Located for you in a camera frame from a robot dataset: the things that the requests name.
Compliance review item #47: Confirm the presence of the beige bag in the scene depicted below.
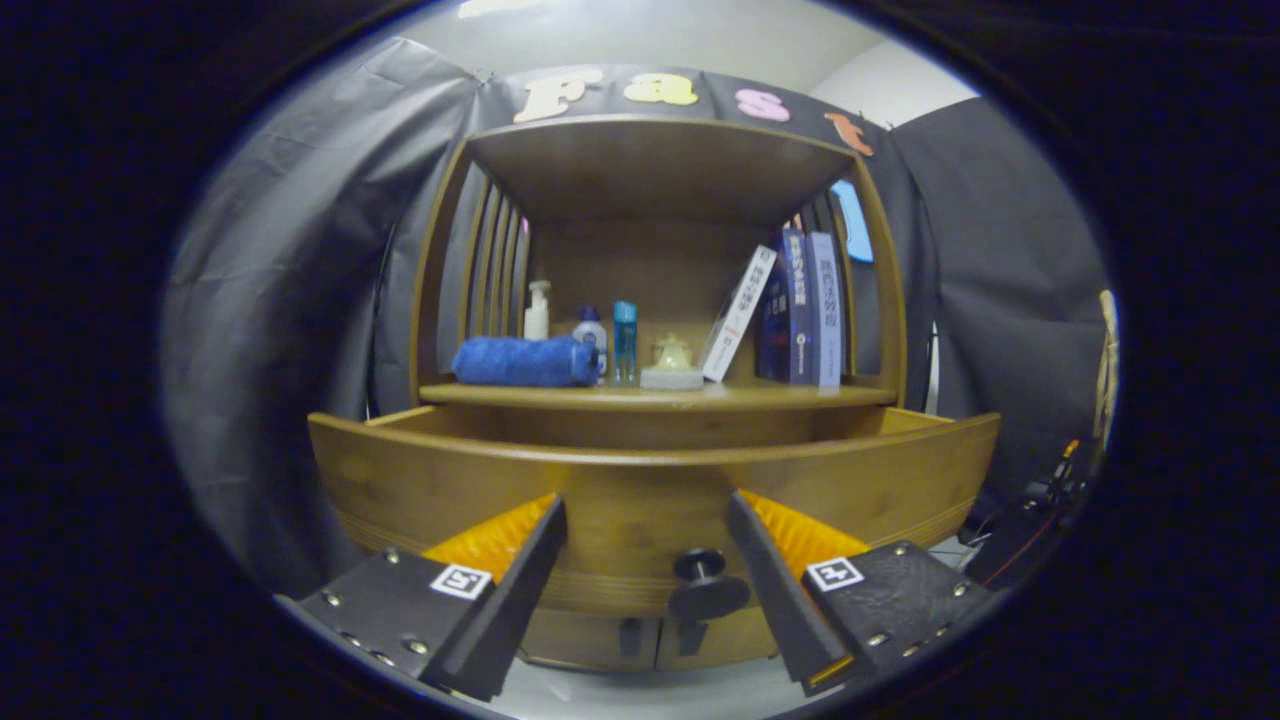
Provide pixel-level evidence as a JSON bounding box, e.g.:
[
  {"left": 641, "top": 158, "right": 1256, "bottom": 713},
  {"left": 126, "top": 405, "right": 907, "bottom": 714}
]
[{"left": 1095, "top": 290, "right": 1119, "bottom": 451}]

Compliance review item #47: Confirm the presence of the white book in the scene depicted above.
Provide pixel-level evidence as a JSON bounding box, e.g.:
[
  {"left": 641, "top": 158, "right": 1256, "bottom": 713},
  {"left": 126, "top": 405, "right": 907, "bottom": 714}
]
[{"left": 702, "top": 244, "right": 778, "bottom": 383}]

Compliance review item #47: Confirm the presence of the black device with orange part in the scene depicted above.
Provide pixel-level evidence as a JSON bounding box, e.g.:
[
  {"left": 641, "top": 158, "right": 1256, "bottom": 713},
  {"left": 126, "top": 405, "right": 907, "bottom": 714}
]
[{"left": 1020, "top": 438, "right": 1086, "bottom": 516}]

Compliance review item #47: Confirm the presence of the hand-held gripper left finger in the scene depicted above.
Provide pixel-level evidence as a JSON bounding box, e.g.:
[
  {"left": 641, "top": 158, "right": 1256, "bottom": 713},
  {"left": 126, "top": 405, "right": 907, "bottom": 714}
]
[{"left": 275, "top": 493, "right": 569, "bottom": 703}]

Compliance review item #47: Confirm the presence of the wooden countertop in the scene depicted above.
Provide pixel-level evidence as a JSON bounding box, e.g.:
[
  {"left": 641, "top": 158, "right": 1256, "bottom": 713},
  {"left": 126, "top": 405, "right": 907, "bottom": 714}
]
[{"left": 420, "top": 375, "right": 898, "bottom": 411}]

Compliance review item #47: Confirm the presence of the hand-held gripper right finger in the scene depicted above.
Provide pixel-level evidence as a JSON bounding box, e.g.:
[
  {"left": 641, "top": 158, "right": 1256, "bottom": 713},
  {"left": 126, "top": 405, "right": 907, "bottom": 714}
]
[{"left": 725, "top": 489, "right": 1001, "bottom": 699}]

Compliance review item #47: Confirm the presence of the white bottle with blue cap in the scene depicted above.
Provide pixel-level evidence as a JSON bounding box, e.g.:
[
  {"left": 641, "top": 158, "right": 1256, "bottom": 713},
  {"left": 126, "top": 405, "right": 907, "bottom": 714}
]
[{"left": 572, "top": 305, "right": 609, "bottom": 379}]

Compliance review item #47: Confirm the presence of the clear blue bottle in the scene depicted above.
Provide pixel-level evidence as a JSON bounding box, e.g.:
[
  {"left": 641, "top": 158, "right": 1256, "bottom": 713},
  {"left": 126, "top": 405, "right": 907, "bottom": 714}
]
[{"left": 613, "top": 300, "right": 639, "bottom": 386}]

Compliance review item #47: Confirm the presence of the light blue book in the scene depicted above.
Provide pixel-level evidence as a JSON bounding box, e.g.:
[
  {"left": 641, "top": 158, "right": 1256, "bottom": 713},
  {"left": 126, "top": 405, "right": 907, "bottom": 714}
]
[{"left": 808, "top": 231, "right": 844, "bottom": 389}]

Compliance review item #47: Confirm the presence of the black backdrop cloth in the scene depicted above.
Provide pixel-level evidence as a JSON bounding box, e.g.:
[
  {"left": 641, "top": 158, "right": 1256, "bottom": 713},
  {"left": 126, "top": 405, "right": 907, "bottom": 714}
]
[{"left": 160, "top": 38, "right": 1116, "bottom": 601}]

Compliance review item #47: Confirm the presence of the rolled blue towel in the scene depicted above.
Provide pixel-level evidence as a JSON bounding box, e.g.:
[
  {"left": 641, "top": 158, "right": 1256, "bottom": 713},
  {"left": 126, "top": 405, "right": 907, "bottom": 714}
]
[{"left": 452, "top": 336, "right": 601, "bottom": 388}]

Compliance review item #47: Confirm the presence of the dark blue book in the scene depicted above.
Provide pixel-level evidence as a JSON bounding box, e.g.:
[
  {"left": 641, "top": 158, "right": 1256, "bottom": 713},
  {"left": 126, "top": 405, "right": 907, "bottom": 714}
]
[{"left": 757, "top": 227, "right": 815, "bottom": 385}]

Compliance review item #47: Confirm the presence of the wooden cabinet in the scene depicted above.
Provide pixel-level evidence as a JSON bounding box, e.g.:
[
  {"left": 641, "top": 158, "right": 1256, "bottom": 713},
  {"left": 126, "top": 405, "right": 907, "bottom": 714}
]
[{"left": 408, "top": 113, "right": 909, "bottom": 673}]

